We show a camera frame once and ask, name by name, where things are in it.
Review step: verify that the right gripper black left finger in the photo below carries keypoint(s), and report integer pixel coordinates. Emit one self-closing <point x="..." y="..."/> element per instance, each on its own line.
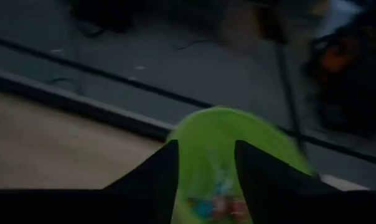
<point x="113" y="208"/>

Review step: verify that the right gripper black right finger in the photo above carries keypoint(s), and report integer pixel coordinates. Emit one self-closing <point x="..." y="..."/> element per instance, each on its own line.
<point x="284" y="205"/>

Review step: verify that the red lollipop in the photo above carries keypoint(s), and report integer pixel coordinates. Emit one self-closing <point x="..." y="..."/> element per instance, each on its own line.
<point x="237" y="210"/>

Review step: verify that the pink lollipop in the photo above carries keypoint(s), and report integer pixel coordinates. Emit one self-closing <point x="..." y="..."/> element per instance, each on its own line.
<point x="219" y="205"/>

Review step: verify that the blue lollipop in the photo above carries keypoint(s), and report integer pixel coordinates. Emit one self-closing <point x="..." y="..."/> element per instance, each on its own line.
<point x="203" y="209"/>
<point x="221" y="186"/>

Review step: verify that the lime green jack-o-lantern bucket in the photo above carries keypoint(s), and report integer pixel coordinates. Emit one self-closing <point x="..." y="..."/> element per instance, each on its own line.
<point x="206" y="140"/>

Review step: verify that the black equipment case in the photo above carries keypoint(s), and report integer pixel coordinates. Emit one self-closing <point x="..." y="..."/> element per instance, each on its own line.
<point x="356" y="102"/>

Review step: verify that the black floor equipment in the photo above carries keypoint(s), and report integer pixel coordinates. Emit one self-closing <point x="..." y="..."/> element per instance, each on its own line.
<point x="104" y="15"/>

